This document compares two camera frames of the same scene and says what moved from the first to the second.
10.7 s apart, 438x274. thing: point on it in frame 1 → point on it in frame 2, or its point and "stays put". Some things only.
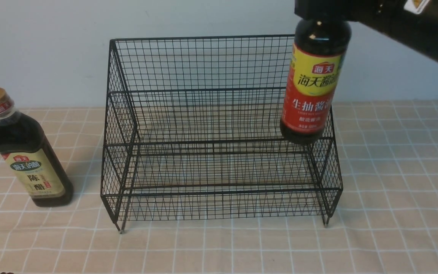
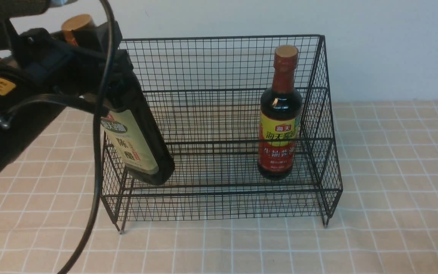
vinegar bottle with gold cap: x=22 y=141 → x=134 y=130
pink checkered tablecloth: x=400 y=211 stays put
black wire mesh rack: x=192 y=130 stays put
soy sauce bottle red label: x=319 y=48 → x=280 y=119
